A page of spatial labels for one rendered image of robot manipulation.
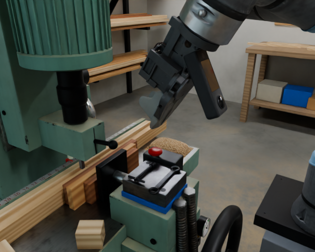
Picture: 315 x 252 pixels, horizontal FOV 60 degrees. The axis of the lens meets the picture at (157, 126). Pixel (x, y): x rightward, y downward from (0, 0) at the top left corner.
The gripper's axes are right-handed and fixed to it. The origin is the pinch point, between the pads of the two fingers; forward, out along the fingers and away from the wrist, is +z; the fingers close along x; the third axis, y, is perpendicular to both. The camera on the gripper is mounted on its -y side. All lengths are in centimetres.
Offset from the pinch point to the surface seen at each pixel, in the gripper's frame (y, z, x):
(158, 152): -3.3, 4.6, 0.6
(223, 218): -20.4, 2.6, 4.4
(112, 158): 3.7, 12.0, 3.8
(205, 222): -24.1, 31.1, -20.1
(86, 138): 9.4, 8.8, 7.4
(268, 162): -56, 92, -187
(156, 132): 6.0, 22.5, -26.7
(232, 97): 13, 126, -330
